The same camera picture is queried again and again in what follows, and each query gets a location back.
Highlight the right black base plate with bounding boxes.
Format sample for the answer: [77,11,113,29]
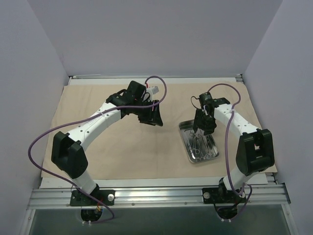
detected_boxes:
[202,188,246,204]

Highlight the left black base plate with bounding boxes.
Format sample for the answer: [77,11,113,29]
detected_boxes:
[69,189,115,207]

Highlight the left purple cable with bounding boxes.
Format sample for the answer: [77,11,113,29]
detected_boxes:
[28,76,168,223]

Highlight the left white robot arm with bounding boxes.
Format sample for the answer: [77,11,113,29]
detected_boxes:
[51,81,163,205]

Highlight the beige cloth surgical wrap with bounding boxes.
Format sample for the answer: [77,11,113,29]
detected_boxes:
[41,83,278,180]

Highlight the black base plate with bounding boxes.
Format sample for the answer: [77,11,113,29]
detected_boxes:
[202,188,246,204]
[69,189,115,207]

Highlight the metal instrument tray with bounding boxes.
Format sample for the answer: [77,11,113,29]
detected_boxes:
[179,120,219,164]

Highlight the steel hemostat forceps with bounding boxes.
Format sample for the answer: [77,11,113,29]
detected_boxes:
[192,136,204,161]

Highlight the steel surgical scissors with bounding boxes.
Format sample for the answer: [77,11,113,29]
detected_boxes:
[189,130,202,155]

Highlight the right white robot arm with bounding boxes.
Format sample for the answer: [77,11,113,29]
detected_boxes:
[193,92,275,202]

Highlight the aluminium front rail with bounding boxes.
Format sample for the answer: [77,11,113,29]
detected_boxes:
[27,185,291,210]

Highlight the purple cable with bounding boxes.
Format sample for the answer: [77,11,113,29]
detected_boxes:
[206,83,252,219]
[28,76,168,223]

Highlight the steel needle holder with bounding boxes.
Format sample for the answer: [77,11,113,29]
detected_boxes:
[204,136,211,159]

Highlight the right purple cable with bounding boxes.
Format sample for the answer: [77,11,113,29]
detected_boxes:
[206,83,252,219]

